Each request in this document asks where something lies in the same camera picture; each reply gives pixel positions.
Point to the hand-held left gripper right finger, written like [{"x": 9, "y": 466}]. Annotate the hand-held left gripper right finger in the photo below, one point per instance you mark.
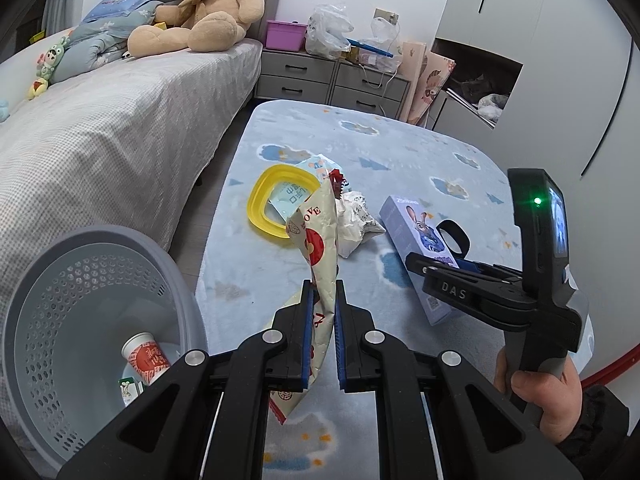
[{"x": 341, "y": 340}]

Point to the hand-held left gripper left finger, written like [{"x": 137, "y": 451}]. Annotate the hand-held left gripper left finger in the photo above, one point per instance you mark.
[{"x": 306, "y": 340}]

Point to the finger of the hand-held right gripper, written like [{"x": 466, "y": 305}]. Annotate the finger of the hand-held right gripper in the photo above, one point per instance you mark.
[
  {"x": 455, "y": 290},
  {"x": 492, "y": 270}
]

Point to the purple cartoon box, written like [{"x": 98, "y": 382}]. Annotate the purple cartoon box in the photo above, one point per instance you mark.
[{"x": 415, "y": 230}]

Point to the red patterned snack wrapper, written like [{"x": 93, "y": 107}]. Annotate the red patterned snack wrapper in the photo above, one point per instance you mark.
[{"x": 320, "y": 250}]

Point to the white paper bag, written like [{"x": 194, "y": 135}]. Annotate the white paper bag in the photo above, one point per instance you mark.
[{"x": 355, "y": 225}]

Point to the pale green printed packet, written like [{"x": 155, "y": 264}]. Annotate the pale green printed packet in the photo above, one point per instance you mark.
[{"x": 290, "y": 197}]

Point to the yellow plastic lid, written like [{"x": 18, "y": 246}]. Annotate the yellow plastic lid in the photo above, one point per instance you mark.
[{"x": 257, "y": 200}]

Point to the red white paper cup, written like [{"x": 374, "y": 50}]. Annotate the red white paper cup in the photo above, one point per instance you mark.
[{"x": 145, "y": 357}]

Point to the light blue packet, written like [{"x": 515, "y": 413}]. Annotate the light blue packet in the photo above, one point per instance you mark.
[{"x": 317, "y": 165}]

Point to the white green carton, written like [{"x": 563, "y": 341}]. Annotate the white green carton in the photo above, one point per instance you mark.
[{"x": 131, "y": 392}]

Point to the grey perforated waste basket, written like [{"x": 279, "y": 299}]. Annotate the grey perforated waste basket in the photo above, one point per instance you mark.
[{"x": 50, "y": 310}]

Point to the person's right forearm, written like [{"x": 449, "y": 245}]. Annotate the person's right forearm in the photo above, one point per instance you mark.
[{"x": 595, "y": 435}]

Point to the person's right hand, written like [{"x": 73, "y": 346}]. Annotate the person's right hand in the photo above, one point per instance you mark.
[{"x": 555, "y": 400}]

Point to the white plastic bag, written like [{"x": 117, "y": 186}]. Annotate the white plastic bag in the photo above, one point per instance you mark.
[{"x": 492, "y": 105}]

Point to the red curved tube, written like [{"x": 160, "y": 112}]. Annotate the red curved tube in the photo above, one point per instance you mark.
[{"x": 612, "y": 362}]

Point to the dark cloth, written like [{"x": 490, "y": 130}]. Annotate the dark cloth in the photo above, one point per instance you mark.
[{"x": 475, "y": 90}]

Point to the small red wrapper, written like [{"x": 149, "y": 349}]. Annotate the small red wrapper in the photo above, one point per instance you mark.
[{"x": 339, "y": 180}]

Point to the pink cartoon board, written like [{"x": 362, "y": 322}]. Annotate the pink cartoon board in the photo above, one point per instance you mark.
[
  {"x": 432, "y": 87},
  {"x": 412, "y": 80}
]

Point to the blue stick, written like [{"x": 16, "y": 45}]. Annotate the blue stick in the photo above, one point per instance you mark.
[{"x": 370, "y": 47}]

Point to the clear plastic bag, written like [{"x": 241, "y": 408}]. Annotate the clear plastic bag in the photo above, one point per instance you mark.
[
  {"x": 325, "y": 30},
  {"x": 385, "y": 35}
]

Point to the grey checked bed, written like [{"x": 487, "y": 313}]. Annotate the grey checked bed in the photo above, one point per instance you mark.
[{"x": 125, "y": 125}]

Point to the purple storage box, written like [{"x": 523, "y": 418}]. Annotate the purple storage box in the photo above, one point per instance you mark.
[{"x": 285, "y": 36}]

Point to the large tan teddy bear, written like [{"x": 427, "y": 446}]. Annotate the large tan teddy bear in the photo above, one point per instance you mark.
[{"x": 215, "y": 5}]

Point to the blue floral quilt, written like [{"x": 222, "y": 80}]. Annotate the blue floral quilt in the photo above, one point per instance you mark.
[{"x": 95, "y": 45}]

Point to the yellow red plush toy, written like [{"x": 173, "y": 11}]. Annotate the yellow red plush toy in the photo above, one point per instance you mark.
[{"x": 38, "y": 89}]

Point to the green plush doll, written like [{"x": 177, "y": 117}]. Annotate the green plush doll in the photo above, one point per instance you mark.
[{"x": 52, "y": 57}]

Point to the blue plush toy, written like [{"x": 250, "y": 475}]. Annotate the blue plush toy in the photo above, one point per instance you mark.
[{"x": 4, "y": 110}]

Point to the blue printed pillow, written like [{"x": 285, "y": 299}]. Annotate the blue printed pillow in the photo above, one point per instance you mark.
[{"x": 120, "y": 2}]

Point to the window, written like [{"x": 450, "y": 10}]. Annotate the window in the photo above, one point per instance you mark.
[{"x": 40, "y": 15}]

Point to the wall socket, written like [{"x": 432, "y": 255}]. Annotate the wall socket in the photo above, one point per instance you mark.
[{"x": 386, "y": 16}]

